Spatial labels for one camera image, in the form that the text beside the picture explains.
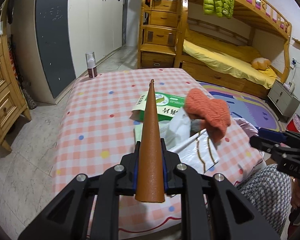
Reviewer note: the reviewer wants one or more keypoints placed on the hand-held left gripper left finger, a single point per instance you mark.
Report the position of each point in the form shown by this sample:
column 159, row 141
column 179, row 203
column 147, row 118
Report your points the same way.
column 127, row 170

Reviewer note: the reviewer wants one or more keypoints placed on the white and grey wardrobe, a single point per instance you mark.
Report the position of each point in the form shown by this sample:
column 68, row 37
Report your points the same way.
column 97, row 30

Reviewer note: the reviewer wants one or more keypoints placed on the dark patterned cloth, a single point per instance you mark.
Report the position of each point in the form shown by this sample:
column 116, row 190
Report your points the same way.
column 28, row 96

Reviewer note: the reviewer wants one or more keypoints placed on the brown paper cone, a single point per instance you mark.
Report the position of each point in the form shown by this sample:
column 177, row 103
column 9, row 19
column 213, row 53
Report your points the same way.
column 150, row 155

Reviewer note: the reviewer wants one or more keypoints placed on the pastel rainbow rug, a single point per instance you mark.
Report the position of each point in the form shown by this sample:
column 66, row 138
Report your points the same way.
column 250, row 105

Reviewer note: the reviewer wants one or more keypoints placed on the red waste bin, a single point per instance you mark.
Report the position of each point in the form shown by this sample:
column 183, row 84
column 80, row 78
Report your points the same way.
column 295, row 125

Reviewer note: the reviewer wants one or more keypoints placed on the orange knitted cloth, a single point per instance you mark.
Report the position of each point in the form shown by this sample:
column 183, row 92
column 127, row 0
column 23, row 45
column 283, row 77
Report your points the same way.
column 210, row 110

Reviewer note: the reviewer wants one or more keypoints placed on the orange plush pillow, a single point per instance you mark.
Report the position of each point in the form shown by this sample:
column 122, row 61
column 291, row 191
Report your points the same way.
column 261, row 63

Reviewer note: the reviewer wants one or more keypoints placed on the pink checkered tablecloth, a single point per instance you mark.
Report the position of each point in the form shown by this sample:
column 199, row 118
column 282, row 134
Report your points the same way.
column 95, row 120

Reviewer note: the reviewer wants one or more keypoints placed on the white plastic bag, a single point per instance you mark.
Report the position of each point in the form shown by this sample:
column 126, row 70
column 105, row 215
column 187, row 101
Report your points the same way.
column 197, row 152

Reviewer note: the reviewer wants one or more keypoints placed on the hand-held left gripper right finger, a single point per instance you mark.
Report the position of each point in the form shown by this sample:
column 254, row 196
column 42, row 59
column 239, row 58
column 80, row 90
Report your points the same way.
column 172, row 170

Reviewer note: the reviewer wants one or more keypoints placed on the wooden cabinet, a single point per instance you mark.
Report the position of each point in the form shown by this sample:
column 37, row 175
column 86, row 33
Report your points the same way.
column 2, row 92

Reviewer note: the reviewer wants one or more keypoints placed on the person's right hand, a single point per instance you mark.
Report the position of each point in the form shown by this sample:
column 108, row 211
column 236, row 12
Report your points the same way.
column 297, row 195

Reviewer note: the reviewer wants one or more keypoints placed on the green white printed carton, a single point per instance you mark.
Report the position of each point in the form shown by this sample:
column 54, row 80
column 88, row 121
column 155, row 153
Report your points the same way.
column 170, row 103

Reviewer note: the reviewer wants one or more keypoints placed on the dark red spray bottle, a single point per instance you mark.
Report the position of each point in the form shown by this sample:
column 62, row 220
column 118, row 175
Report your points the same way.
column 91, row 67

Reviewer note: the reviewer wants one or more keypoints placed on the grey nightstand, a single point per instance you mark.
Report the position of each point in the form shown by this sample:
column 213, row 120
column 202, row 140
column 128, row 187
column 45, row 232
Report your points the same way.
column 282, row 102

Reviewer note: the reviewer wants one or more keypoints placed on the yellow bedsheet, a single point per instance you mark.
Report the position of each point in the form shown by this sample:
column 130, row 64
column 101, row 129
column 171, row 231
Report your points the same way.
column 222, row 57

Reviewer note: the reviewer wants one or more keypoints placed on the wooden bunk bed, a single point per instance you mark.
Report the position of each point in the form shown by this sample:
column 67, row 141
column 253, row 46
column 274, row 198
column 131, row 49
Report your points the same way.
column 260, row 17

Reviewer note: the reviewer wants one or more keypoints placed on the person's right leg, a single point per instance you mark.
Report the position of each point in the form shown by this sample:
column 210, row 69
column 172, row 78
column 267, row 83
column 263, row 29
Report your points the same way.
column 265, row 195

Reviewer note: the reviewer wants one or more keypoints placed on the dark hanging clothes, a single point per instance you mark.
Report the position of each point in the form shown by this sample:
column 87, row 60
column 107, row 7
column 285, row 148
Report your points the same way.
column 10, row 10

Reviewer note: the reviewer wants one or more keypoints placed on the wooden stair drawers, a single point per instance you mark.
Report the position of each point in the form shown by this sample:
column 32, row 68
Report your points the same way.
column 162, row 37

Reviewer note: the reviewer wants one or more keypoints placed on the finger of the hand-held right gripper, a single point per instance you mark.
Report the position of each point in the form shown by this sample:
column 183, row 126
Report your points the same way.
column 265, row 145
column 272, row 134

